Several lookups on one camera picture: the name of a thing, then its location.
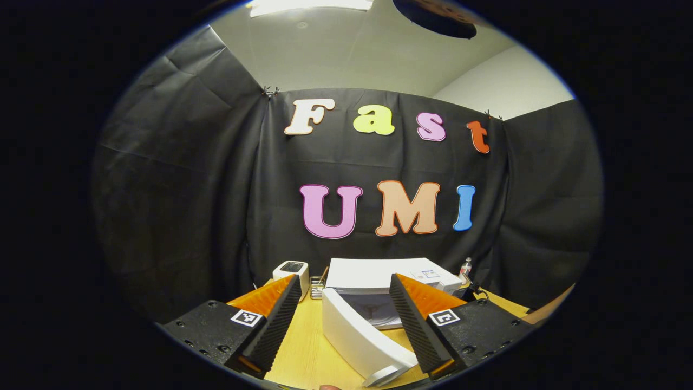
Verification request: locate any ceiling light panel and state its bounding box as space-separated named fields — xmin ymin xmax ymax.
xmin=248 ymin=0 xmax=374 ymax=18

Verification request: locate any white microwave oven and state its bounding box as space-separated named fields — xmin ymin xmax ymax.
xmin=322 ymin=257 xmax=464 ymax=387

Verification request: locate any dark round object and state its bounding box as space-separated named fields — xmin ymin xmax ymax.
xmin=393 ymin=0 xmax=478 ymax=40

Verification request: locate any white toaster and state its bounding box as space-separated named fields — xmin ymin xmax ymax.
xmin=272 ymin=260 xmax=310 ymax=302

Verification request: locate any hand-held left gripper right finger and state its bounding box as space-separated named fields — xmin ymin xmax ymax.
xmin=389 ymin=273 xmax=535 ymax=380

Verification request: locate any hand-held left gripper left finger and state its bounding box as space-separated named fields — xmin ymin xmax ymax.
xmin=161 ymin=274 xmax=303 ymax=380

